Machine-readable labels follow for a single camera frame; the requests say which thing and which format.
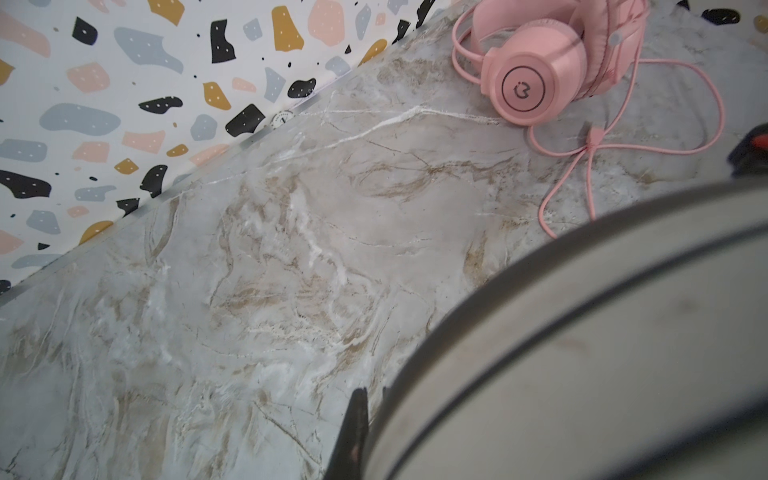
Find white black headphones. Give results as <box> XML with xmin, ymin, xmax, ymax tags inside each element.
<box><xmin>362</xmin><ymin>179</ymin><xmax>767</xmax><ymax>479</ymax></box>

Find pink headphones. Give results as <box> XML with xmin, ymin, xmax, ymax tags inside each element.
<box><xmin>451</xmin><ymin>0</ymin><xmax>649</xmax><ymax>127</ymax></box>

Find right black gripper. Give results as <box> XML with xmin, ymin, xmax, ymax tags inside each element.
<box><xmin>727</xmin><ymin>123</ymin><xmax>768</xmax><ymax>177</ymax></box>

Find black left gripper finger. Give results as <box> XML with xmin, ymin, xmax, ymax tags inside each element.
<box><xmin>323</xmin><ymin>388</ymin><xmax>369</xmax><ymax>480</ymax></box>

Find pink headphone cable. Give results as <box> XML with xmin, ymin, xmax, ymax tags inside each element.
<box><xmin>527</xmin><ymin>35</ymin><xmax>727</xmax><ymax>240</ymax></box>

